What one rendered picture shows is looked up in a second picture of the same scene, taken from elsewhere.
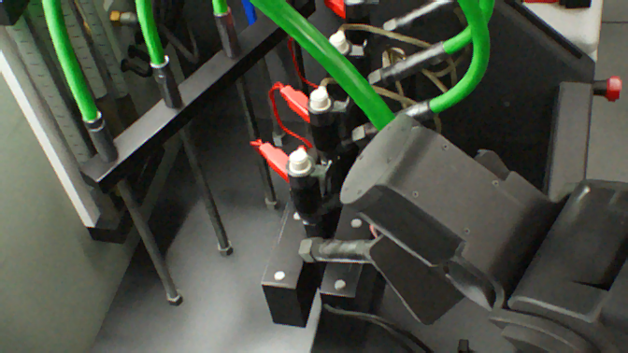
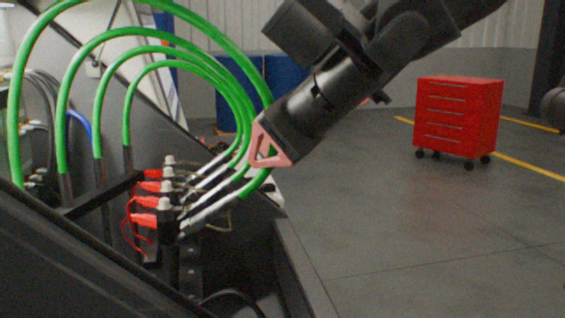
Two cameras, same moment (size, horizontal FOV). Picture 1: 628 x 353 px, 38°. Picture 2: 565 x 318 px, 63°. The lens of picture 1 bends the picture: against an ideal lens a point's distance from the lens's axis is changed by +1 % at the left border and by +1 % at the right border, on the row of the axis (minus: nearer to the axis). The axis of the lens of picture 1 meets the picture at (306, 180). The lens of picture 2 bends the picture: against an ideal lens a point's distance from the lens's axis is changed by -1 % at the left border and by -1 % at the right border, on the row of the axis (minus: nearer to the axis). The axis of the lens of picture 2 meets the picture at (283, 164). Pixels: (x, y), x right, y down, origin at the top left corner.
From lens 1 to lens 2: 44 cm
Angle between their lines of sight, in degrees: 43
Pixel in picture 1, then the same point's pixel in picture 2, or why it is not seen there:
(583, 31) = (276, 197)
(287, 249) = not seen: hidden behind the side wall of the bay
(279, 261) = not seen: hidden behind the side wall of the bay
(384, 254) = (271, 115)
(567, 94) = (278, 222)
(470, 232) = (342, 11)
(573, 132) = (289, 232)
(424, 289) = (296, 138)
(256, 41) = (115, 184)
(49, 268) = not seen: outside the picture
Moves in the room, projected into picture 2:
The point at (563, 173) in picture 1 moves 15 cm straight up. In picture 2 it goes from (292, 246) to (292, 176)
